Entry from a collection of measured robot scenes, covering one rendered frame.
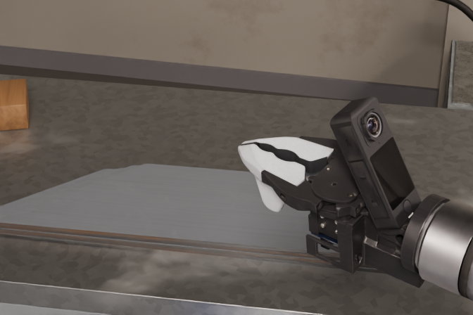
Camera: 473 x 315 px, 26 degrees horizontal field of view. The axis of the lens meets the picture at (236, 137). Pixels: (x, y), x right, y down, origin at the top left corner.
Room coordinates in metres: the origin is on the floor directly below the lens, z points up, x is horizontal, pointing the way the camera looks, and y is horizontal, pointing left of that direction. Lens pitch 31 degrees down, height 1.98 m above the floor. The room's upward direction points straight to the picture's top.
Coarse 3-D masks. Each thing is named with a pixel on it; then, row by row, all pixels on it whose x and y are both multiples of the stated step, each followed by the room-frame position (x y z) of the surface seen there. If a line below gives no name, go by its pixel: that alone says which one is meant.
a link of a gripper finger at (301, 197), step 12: (264, 180) 0.79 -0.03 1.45; (276, 180) 0.78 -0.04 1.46; (276, 192) 0.77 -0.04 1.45; (288, 192) 0.76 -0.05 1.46; (300, 192) 0.76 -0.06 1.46; (312, 192) 0.76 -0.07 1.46; (288, 204) 0.76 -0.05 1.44; (300, 204) 0.75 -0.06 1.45; (312, 204) 0.75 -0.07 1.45; (324, 204) 0.75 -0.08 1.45
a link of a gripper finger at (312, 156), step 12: (264, 144) 0.84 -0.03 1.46; (276, 144) 0.83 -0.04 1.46; (288, 144) 0.83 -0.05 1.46; (300, 144) 0.83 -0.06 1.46; (312, 144) 0.83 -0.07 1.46; (276, 156) 0.83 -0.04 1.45; (288, 156) 0.82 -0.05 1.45; (300, 156) 0.81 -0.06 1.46; (312, 156) 0.81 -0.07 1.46; (324, 156) 0.81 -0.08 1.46; (312, 168) 0.81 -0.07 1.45
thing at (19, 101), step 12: (0, 84) 1.62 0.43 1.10; (12, 84) 1.62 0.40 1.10; (24, 84) 1.62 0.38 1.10; (0, 96) 1.58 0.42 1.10; (12, 96) 1.58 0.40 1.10; (24, 96) 1.58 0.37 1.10; (0, 108) 1.54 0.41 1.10; (12, 108) 1.55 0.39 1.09; (24, 108) 1.55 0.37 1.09; (0, 120) 1.54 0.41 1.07; (12, 120) 1.55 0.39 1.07; (24, 120) 1.55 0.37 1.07
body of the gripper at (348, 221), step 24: (336, 168) 0.79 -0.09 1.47; (336, 192) 0.75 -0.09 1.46; (312, 216) 0.77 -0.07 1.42; (336, 216) 0.74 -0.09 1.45; (360, 216) 0.74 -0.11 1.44; (312, 240) 0.76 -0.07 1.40; (336, 240) 0.76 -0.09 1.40; (360, 240) 0.75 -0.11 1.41; (384, 240) 0.74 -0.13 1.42; (408, 240) 0.70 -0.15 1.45; (336, 264) 0.75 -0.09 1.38; (360, 264) 0.75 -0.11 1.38; (384, 264) 0.74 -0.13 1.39; (408, 264) 0.70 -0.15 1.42
